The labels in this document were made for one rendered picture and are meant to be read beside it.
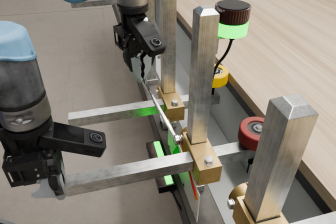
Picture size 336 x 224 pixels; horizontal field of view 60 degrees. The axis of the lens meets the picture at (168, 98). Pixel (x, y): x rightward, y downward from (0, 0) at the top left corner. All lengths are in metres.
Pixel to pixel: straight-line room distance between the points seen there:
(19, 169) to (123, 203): 1.11
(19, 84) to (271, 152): 0.33
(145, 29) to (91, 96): 1.71
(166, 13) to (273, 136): 0.49
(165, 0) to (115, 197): 1.17
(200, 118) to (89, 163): 1.29
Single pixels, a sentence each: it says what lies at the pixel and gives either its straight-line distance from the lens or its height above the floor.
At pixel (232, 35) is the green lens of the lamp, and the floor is 1.12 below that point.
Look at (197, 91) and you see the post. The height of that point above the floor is 1.01.
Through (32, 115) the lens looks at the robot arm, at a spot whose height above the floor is 1.06.
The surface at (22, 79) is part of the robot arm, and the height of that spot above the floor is 1.12.
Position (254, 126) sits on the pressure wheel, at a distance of 0.66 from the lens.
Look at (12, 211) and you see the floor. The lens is 1.76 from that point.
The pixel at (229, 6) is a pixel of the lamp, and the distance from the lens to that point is 0.51.
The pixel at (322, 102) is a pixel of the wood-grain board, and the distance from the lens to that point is 0.80.
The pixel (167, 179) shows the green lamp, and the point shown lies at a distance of 0.80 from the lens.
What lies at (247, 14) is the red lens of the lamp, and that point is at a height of 1.16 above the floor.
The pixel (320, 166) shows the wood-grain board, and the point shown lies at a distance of 0.63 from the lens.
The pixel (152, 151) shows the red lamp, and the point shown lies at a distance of 0.86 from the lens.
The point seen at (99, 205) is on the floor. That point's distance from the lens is 1.63.
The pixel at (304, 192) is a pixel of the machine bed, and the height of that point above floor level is 0.79.
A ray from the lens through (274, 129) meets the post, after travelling 0.32.
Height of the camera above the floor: 1.33
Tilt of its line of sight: 36 degrees down
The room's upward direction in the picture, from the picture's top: straight up
